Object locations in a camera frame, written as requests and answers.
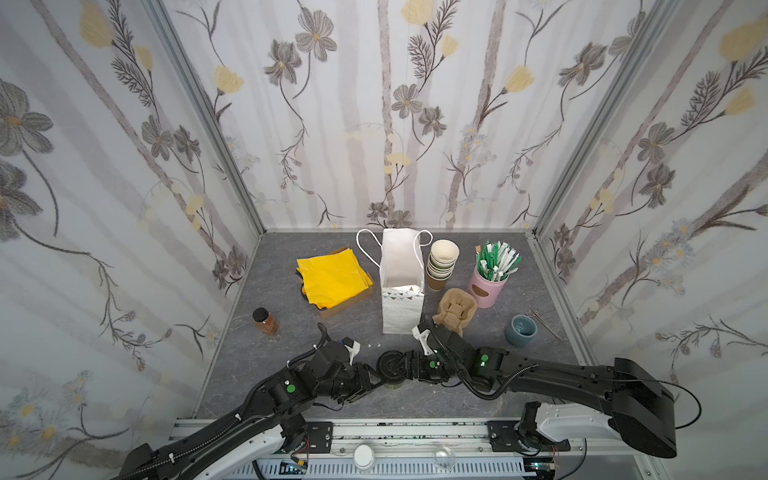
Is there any bundle of wrapped straws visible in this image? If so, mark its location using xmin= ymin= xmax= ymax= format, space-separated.
xmin=476 ymin=241 xmax=522 ymax=283

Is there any black cup lid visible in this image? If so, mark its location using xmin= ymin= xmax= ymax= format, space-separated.
xmin=376 ymin=350 xmax=407 ymax=385

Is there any aluminium mounting rail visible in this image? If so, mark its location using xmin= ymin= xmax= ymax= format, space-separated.
xmin=161 ymin=417 xmax=667 ymax=480

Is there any stack of paper cups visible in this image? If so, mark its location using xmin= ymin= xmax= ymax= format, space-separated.
xmin=426 ymin=239 xmax=460 ymax=291

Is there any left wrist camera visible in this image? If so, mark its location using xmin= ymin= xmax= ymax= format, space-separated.
xmin=340 ymin=337 xmax=361 ymax=365

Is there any pink straw holder cup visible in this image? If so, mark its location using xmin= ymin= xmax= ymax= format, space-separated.
xmin=467 ymin=269 xmax=506 ymax=309

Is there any brown pulp cup carrier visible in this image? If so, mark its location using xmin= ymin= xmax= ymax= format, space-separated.
xmin=432 ymin=288 xmax=478 ymax=337

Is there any teal ceramic cup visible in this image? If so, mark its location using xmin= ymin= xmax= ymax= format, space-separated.
xmin=504 ymin=315 xmax=538 ymax=348

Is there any brown cardboard napkin tray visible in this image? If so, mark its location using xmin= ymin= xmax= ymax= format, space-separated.
xmin=318 ymin=286 xmax=375 ymax=320

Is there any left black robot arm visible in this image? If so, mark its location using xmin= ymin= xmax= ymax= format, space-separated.
xmin=118 ymin=341 xmax=384 ymax=479

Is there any white paper bag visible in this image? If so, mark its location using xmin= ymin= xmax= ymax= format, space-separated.
xmin=355 ymin=228 xmax=434 ymax=335

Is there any amber spice bottle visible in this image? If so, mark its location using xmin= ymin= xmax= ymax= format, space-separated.
xmin=252 ymin=307 xmax=279 ymax=336

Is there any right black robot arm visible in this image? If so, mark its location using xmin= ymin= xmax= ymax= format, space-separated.
xmin=378 ymin=318 xmax=677 ymax=459

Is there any yellow napkin stack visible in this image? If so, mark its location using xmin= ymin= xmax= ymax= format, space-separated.
xmin=297 ymin=248 xmax=374 ymax=310

